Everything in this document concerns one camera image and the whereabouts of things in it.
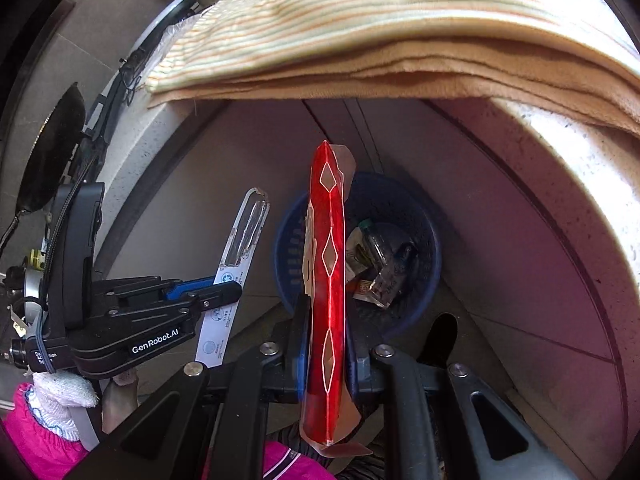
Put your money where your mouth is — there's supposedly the toothbrush blister pack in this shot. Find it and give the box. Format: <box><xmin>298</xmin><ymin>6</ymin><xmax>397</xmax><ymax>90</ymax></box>
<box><xmin>192</xmin><ymin>187</ymin><xmax>271</xmax><ymax>368</ymax></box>

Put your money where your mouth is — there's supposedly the striped towel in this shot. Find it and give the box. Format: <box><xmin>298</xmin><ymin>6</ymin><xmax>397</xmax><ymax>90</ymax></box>
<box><xmin>142</xmin><ymin>0</ymin><xmax>640</xmax><ymax>136</ymax></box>

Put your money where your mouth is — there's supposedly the person's pink jacket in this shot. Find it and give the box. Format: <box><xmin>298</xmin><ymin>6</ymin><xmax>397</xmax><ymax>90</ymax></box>
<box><xmin>200</xmin><ymin>440</ymin><xmax>331</xmax><ymax>480</ymax></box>

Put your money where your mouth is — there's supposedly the black shoe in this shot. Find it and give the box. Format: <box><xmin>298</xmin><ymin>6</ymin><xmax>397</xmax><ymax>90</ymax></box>
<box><xmin>417</xmin><ymin>312</ymin><xmax>459</xmax><ymax>367</ymax></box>

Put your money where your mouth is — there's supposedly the blue plastic basket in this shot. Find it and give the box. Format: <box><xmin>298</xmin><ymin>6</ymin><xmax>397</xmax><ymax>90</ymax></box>
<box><xmin>272</xmin><ymin>172</ymin><xmax>443</xmax><ymax>341</ymax></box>

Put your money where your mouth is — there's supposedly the person's left forearm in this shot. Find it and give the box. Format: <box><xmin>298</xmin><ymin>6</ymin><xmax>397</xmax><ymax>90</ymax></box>
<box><xmin>0</xmin><ymin>382</ymin><xmax>92</xmax><ymax>480</ymax></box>

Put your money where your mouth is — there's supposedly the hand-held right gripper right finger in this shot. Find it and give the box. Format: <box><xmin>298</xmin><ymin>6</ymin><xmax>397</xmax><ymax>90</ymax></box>
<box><xmin>345</xmin><ymin>310</ymin><xmax>581</xmax><ymax>480</ymax></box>

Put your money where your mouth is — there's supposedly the red plastic package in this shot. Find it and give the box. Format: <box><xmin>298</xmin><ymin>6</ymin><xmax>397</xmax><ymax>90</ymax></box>
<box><xmin>300</xmin><ymin>141</ymin><xmax>373</xmax><ymax>459</ymax></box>

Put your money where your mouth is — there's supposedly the black pan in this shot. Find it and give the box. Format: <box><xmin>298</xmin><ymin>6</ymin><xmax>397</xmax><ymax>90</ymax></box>
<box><xmin>15</xmin><ymin>82</ymin><xmax>87</xmax><ymax>216</ymax></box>

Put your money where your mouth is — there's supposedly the person's left hand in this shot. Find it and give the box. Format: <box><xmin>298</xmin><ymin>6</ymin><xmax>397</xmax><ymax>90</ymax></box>
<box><xmin>22</xmin><ymin>370</ymin><xmax>99</xmax><ymax>442</ymax></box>

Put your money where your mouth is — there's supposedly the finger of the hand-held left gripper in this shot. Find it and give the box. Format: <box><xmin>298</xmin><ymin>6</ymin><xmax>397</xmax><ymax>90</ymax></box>
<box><xmin>107</xmin><ymin>295</ymin><xmax>212</xmax><ymax>332</ymax></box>
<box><xmin>102</xmin><ymin>275</ymin><xmax>243</xmax><ymax>307</ymax></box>

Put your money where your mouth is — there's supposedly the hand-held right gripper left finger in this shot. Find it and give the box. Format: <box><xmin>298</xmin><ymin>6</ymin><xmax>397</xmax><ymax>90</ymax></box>
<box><xmin>65</xmin><ymin>292</ymin><xmax>313</xmax><ymax>480</ymax></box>

